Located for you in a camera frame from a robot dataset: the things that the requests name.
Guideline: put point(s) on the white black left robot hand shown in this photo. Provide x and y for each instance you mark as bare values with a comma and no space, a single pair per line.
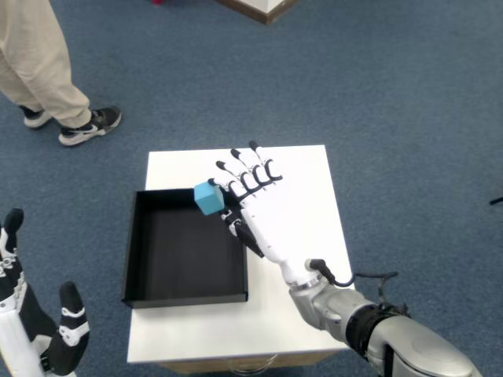
70,345

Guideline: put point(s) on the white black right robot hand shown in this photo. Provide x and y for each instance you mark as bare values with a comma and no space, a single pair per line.
271,224

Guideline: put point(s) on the blue cube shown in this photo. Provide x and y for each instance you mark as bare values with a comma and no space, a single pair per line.
208,198

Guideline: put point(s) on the black open box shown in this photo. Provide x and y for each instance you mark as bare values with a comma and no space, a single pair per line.
177,255

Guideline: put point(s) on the wooden table base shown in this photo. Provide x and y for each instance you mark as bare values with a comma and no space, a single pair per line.
196,366

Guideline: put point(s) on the clear round container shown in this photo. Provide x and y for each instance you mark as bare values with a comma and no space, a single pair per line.
251,365

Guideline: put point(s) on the black white sneaker with swoosh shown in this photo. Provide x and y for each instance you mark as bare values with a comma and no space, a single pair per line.
94,127

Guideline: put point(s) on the white furniture with wood edge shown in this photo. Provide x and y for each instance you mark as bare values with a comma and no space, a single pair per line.
271,9

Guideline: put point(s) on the thin black item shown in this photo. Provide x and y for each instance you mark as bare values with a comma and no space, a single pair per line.
497,200

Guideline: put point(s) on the beige trousers of person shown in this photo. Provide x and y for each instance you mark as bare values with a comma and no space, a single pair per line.
35,59

